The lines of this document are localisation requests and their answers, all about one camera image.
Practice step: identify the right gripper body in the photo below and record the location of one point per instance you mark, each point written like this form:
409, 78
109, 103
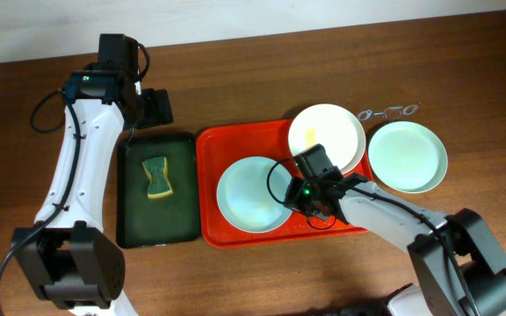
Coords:
302, 206

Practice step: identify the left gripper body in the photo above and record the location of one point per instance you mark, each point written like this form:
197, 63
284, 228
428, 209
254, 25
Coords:
157, 106

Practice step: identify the green and yellow sponge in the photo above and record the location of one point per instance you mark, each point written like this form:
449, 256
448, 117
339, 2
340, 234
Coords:
156, 170

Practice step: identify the cream white plate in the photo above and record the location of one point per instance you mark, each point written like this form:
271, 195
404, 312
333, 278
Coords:
337, 129

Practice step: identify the light blue plate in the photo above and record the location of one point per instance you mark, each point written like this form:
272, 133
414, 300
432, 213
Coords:
249, 194

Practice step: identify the pale green plate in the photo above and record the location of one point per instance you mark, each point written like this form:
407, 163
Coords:
407, 157

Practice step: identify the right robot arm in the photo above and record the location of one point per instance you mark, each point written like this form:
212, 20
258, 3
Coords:
459, 264

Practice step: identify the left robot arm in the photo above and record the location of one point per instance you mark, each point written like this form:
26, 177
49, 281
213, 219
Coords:
65, 256

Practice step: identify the red plastic tray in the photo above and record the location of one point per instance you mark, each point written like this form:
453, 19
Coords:
217, 149

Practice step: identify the dark green plastic tray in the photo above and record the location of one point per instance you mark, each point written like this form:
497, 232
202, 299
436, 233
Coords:
143, 221

